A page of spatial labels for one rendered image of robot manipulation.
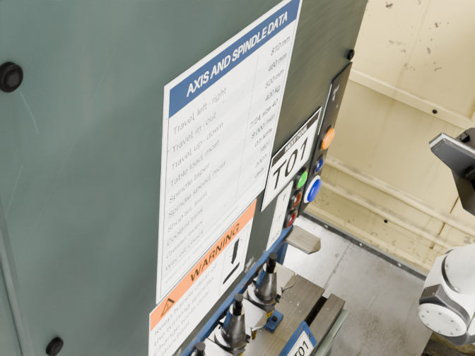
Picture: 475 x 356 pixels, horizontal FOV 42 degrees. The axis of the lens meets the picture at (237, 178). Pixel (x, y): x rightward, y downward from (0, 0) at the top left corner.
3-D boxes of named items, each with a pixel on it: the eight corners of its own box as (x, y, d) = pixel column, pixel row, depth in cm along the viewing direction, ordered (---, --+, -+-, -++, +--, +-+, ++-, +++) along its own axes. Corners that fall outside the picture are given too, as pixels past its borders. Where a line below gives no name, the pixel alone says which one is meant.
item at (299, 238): (324, 242, 127) (326, 239, 127) (313, 258, 124) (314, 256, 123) (295, 227, 130) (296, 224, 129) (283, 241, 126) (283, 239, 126)
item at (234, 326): (227, 316, 110) (230, 294, 105) (249, 328, 109) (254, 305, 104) (215, 335, 107) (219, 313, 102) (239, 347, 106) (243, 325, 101)
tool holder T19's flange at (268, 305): (257, 279, 120) (259, 271, 118) (285, 295, 118) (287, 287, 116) (240, 301, 116) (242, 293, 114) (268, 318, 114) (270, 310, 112)
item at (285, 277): (300, 277, 120) (300, 274, 120) (286, 294, 117) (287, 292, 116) (268, 259, 122) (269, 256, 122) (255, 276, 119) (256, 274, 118)
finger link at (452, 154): (447, 132, 67) (485, 159, 69) (425, 150, 69) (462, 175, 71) (450, 141, 66) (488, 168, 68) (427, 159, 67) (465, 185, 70)
